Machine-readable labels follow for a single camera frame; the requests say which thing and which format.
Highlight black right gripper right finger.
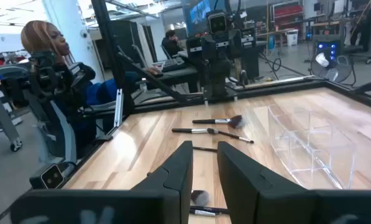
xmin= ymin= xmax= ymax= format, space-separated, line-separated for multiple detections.
xmin=217 ymin=141 xmax=371 ymax=224

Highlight clear acrylic organizer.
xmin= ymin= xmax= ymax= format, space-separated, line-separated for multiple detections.
xmin=267 ymin=103 xmax=357 ymax=190

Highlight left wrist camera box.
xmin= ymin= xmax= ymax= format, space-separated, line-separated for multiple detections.
xmin=206 ymin=10 xmax=228 ymax=35

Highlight grey wheeled cart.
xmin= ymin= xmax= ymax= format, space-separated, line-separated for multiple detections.
xmin=0 ymin=73 xmax=24 ymax=153

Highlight large display screen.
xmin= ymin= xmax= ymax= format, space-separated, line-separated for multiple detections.
xmin=188 ymin=0 xmax=211 ymax=26

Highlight large fluffy makeup brush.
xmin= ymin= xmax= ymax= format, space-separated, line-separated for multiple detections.
xmin=191 ymin=114 xmax=245 ymax=129

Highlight black table frame rail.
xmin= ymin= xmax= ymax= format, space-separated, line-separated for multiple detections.
xmin=132 ymin=77 xmax=371 ymax=113

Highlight seated person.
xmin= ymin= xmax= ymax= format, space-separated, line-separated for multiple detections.
xmin=20 ymin=20 xmax=163 ymax=125

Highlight black aluminium frame post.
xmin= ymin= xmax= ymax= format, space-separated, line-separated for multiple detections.
xmin=90 ymin=0 xmax=135 ymax=125

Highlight black box white label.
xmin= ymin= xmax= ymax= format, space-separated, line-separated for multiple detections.
xmin=186 ymin=36 xmax=203 ymax=60
xmin=240 ymin=27 xmax=258 ymax=45

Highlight thin silver-tipped makeup brush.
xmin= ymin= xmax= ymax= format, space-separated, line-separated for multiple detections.
xmin=218 ymin=130 xmax=255 ymax=144

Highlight black pens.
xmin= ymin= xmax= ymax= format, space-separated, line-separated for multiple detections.
xmin=189 ymin=208 xmax=221 ymax=217

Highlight white trash bin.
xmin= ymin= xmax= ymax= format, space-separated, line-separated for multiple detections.
xmin=285 ymin=29 xmax=299 ymax=47

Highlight table-level camera box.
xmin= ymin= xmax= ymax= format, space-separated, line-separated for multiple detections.
xmin=29 ymin=161 xmax=78 ymax=190

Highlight person at desk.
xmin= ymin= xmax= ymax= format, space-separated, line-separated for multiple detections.
xmin=160 ymin=29 xmax=186 ymax=58

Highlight computer tower blue lights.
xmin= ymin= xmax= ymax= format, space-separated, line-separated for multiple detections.
xmin=311 ymin=34 xmax=341 ymax=63

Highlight thin black makeup pencil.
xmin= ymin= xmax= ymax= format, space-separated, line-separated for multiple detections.
xmin=190 ymin=205 xmax=230 ymax=215
xmin=192 ymin=146 xmax=218 ymax=153

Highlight red storage shelf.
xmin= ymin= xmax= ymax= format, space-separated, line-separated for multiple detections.
xmin=273 ymin=4 xmax=305 ymax=20

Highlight silver frame bracket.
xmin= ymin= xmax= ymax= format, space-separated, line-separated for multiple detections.
xmin=114 ymin=88 xmax=124 ymax=128

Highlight black floor fan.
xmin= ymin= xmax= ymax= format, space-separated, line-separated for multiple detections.
xmin=310 ymin=52 xmax=357 ymax=87

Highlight grey fluffy makeup brush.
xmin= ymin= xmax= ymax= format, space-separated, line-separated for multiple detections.
xmin=191 ymin=189 xmax=211 ymax=207

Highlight black keyboard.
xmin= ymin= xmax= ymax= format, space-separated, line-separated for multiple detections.
xmin=161 ymin=57 xmax=188 ymax=73

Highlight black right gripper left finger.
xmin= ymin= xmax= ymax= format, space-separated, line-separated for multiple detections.
xmin=11 ymin=141 xmax=194 ymax=224

